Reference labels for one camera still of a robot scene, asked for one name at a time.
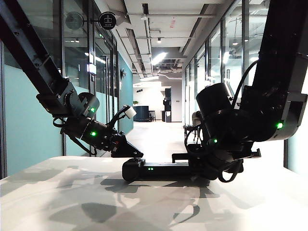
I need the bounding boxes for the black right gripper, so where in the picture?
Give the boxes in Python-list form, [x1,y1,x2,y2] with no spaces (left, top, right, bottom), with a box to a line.
[172,143,262,180]

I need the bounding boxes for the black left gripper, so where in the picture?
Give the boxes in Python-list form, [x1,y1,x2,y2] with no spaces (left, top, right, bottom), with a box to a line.
[103,128,144,158]

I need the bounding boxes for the black remote control with sticker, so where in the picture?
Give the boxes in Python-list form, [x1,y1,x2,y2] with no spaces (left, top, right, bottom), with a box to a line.
[122,157,212,181]

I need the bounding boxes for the black quadruped robot dog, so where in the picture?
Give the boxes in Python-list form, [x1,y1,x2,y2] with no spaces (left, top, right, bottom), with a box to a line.
[183,124,202,145]

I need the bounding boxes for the dark green counter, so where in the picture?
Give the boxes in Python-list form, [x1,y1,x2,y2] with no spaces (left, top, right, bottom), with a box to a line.
[134,105,150,122]

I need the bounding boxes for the tall black cabinet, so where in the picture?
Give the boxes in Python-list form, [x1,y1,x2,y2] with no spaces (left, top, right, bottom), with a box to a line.
[161,88,173,123]

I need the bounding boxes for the long linear ceiling light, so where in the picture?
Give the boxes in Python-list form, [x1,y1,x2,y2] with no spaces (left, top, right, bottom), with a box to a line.
[151,52,167,65]

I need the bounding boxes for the round black hanging sign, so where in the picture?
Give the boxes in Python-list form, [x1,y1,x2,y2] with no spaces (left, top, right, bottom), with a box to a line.
[98,12,117,30]

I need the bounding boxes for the round grey hanging sign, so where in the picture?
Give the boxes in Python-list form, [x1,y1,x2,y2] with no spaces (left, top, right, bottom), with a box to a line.
[65,12,84,31]

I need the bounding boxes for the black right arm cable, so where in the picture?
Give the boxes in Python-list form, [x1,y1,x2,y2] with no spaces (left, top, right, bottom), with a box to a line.
[216,163,244,183]

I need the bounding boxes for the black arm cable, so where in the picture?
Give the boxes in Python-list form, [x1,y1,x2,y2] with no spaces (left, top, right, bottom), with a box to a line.
[52,116,97,156]
[216,163,244,183]

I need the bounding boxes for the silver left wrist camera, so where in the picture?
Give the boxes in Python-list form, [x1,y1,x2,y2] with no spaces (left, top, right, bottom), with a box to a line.
[122,105,137,119]

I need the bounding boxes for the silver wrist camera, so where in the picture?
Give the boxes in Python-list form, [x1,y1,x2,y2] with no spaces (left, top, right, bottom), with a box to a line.
[192,111,204,127]
[122,105,137,119]

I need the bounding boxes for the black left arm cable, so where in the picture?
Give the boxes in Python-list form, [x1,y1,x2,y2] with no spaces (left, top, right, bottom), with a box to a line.
[52,116,97,156]

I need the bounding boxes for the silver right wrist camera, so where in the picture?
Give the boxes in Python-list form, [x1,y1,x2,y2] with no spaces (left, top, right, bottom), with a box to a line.
[192,111,204,127]

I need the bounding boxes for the long black door handle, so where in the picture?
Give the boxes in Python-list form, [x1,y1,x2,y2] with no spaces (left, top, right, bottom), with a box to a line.
[103,55,111,126]

